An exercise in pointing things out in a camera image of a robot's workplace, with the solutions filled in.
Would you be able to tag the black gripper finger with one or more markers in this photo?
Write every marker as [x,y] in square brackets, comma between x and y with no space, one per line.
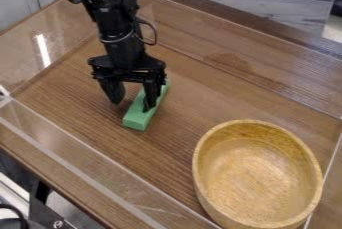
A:
[153,93]
[114,90]

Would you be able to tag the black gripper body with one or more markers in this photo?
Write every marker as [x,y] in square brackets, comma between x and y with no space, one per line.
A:
[127,63]

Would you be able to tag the green rectangular block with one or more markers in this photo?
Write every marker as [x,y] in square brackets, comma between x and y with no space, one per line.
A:
[137,119]

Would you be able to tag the clear acrylic front wall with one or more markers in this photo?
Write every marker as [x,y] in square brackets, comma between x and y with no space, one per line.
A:
[111,193]

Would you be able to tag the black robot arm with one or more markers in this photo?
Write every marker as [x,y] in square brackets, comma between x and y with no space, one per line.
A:
[115,17]

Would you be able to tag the brown wooden bowl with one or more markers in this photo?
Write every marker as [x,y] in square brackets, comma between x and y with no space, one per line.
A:
[257,176]

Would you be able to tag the black table leg bracket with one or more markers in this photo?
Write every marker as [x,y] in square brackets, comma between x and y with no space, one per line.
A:
[41,213]

